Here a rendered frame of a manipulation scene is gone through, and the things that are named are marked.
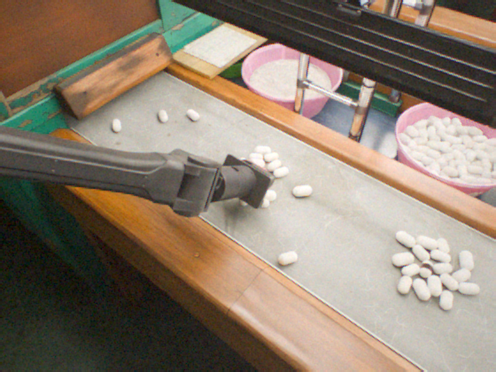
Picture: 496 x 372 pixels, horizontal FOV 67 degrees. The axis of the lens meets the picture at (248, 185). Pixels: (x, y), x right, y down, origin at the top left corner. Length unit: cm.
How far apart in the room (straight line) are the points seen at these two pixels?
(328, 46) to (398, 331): 45
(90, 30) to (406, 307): 84
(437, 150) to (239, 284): 57
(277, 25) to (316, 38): 7
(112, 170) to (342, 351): 41
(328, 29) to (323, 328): 44
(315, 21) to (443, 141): 53
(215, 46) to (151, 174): 69
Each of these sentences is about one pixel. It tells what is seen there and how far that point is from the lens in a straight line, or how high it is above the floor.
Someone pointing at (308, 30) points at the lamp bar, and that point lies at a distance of 59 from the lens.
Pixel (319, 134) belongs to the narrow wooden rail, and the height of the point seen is 76.
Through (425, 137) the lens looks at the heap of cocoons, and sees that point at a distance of 97.
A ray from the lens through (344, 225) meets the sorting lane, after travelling 75.
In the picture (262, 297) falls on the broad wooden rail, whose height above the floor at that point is 76.
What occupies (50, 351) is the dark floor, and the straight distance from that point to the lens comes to 155.
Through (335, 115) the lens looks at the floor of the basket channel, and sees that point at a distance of 108.
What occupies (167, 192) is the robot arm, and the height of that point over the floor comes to 95.
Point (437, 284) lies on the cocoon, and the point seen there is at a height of 76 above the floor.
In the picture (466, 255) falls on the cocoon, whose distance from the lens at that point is 77.
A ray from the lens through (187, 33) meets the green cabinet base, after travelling 115.
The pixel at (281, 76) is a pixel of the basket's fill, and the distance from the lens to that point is 109.
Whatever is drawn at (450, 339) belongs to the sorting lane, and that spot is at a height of 74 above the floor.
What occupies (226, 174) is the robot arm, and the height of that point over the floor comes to 89.
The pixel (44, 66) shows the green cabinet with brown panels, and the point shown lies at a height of 90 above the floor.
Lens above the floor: 135
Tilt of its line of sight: 50 degrees down
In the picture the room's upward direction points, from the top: straight up
